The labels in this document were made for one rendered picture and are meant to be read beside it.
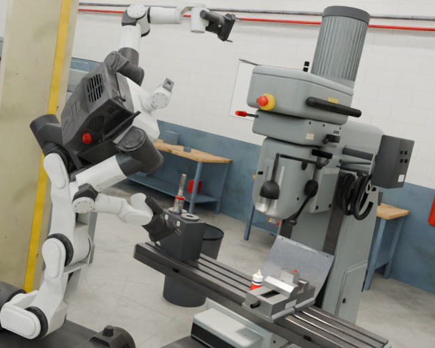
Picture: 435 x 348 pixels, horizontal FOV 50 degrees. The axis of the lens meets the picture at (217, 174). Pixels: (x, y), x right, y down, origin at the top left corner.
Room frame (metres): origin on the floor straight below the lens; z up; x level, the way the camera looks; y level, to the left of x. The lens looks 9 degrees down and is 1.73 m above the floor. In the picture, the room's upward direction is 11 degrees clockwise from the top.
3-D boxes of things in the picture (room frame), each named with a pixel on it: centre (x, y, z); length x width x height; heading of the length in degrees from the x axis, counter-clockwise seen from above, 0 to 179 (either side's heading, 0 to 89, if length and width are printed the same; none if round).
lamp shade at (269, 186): (1.70, -0.20, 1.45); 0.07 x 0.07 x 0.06
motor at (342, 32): (2.10, -0.42, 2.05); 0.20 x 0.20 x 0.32
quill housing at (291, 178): (1.91, -0.27, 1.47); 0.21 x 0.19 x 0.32; 53
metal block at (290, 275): (1.83, -0.37, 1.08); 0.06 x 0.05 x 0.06; 52
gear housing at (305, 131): (1.94, -0.29, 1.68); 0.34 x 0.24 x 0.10; 143
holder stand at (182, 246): (2.20, 0.13, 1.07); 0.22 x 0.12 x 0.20; 42
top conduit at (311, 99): (1.84, -0.40, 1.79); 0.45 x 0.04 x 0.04; 143
